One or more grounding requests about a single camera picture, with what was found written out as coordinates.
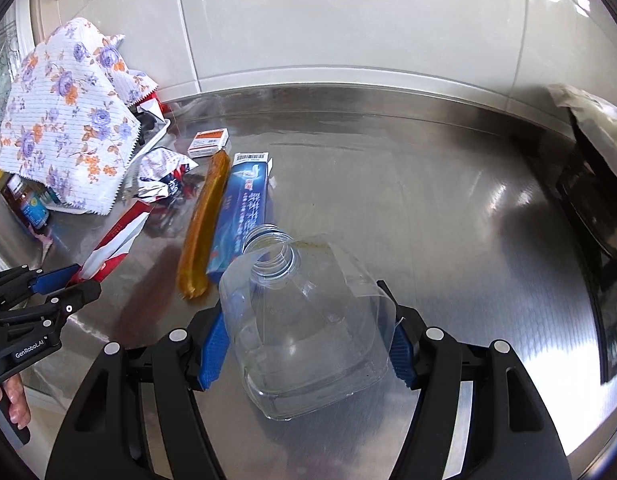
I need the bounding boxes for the yellow sausage wrapper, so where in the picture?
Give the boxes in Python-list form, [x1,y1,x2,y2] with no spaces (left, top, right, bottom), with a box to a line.
[177,150,233,302]

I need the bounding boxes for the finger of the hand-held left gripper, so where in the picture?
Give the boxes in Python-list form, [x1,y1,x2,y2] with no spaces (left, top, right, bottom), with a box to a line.
[0,263,85,297]
[0,279,102,332]

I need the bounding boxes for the beige bag on stove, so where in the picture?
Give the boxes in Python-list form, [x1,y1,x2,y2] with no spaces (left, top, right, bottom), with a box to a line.
[546,82,617,192]

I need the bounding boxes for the black appliance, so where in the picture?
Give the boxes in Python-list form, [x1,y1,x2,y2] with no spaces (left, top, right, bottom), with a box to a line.
[556,110,617,387]

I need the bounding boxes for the red and white packet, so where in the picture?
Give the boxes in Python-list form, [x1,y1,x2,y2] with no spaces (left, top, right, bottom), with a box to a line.
[138,87,167,121]

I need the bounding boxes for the small white and red box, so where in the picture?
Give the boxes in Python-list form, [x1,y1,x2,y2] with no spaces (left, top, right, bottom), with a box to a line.
[187,129,233,159]

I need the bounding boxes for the clear cut plastic bottle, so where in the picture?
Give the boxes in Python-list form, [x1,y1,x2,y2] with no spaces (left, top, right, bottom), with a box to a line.
[217,225,405,420]

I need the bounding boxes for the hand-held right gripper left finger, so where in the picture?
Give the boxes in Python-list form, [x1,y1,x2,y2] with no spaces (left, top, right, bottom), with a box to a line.
[46,305,234,480]

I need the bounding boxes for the floral printed cloth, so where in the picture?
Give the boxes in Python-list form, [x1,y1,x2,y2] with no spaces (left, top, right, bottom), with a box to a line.
[0,17,162,216]

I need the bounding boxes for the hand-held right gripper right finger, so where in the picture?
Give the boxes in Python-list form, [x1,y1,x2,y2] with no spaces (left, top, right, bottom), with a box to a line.
[376,280,573,480]

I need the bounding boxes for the crumpled silver wrapper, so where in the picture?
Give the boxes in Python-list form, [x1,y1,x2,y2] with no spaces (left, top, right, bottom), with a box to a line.
[131,146,200,206]

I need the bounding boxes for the brown bottle with blue label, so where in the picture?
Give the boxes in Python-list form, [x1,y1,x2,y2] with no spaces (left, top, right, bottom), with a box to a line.
[6,175,52,231]

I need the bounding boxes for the blue toothpaste box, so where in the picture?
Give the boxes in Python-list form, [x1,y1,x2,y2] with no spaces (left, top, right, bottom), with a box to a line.
[204,151,274,277]

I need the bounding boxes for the red foil wrapper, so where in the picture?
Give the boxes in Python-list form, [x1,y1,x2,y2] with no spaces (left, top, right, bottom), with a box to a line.
[71,200,152,287]

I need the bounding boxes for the person's left hand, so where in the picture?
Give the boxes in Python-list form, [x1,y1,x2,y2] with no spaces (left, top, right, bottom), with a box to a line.
[0,375,32,431]

